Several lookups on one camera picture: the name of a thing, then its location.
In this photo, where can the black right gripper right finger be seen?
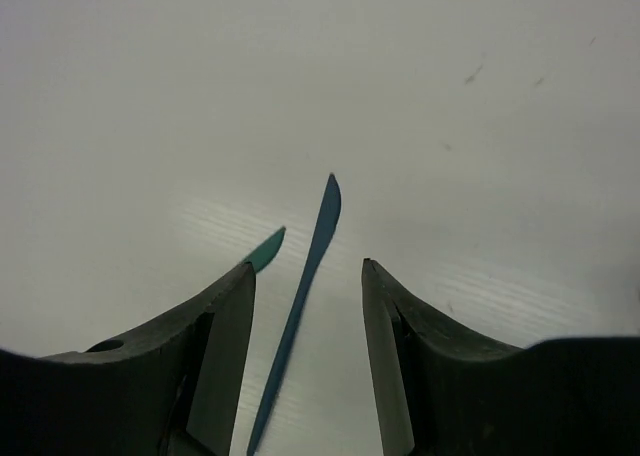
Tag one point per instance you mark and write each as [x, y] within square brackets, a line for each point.
[442, 388]

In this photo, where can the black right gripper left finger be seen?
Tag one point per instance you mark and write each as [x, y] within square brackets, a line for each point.
[169, 386]

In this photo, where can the teal plastic knife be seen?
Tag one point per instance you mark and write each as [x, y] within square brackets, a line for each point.
[266, 251]

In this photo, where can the dark blue plastic knife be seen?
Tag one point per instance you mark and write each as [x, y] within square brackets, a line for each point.
[324, 230]

